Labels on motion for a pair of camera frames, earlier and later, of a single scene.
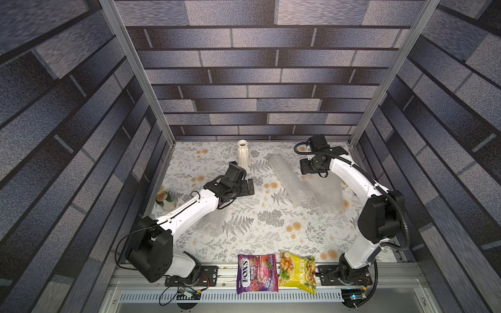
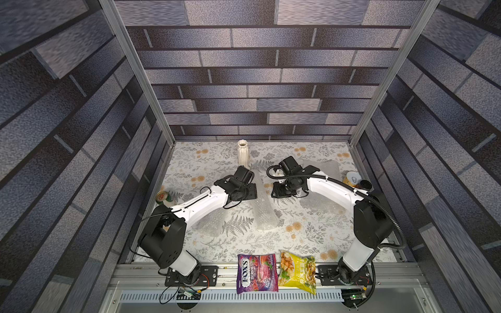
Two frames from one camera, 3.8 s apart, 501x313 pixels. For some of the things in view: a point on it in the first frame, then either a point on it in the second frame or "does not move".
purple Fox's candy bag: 257,272 does not move
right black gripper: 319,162 → 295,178
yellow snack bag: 297,271 does not move
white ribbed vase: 243,154 does not move
